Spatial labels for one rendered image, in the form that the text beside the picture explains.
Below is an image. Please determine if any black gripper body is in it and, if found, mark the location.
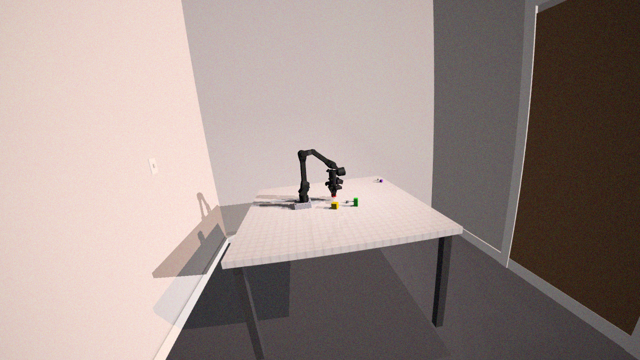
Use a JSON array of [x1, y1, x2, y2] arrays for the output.
[[325, 177, 342, 191]]

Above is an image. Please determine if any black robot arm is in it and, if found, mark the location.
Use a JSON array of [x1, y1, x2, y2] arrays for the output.
[[297, 149, 346, 203]]

